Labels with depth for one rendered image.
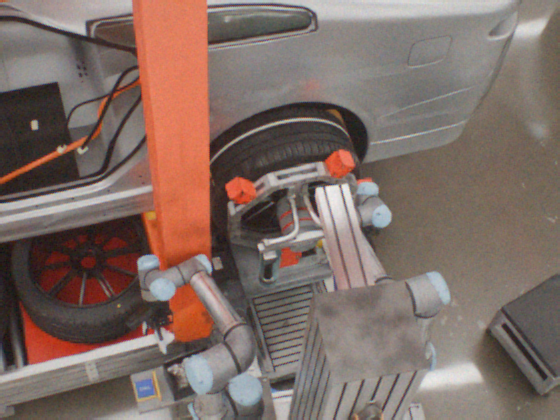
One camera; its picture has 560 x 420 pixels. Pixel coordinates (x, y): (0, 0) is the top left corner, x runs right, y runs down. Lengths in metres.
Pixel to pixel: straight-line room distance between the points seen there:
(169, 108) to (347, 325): 0.76
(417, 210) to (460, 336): 0.73
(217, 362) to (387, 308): 0.72
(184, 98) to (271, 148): 1.18
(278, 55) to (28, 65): 1.38
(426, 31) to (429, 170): 1.68
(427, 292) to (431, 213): 1.90
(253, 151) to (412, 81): 0.69
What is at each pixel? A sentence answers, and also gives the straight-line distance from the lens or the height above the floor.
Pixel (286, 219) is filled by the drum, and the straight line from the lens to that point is 3.85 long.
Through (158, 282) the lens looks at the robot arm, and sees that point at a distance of 3.19.
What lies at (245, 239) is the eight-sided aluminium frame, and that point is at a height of 0.73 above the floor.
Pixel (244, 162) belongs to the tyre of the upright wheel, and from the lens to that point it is 3.72.
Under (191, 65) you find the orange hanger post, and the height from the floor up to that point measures 2.31.
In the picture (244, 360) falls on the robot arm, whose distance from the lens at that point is 2.99.
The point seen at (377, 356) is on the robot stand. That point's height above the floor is 2.03.
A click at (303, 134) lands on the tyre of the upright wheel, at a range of 3.75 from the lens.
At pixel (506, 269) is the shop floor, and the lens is 4.96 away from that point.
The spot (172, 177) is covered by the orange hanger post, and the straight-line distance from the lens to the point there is 2.87.
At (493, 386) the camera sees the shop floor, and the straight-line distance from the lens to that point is 4.67.
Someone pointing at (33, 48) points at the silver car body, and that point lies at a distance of 4.37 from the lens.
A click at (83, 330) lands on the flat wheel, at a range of 4.16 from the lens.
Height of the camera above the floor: 4.22
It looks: 59 degrees down
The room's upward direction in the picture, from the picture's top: 7 degrees clockwise
